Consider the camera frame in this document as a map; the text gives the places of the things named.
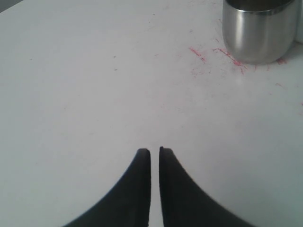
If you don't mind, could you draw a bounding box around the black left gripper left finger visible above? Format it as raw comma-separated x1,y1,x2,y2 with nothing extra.
66,148,151,227

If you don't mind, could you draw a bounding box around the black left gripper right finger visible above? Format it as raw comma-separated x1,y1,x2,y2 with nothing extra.
159,147,247,227

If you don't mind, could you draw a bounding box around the steel cup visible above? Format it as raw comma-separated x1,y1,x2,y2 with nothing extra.
222,0,302,64

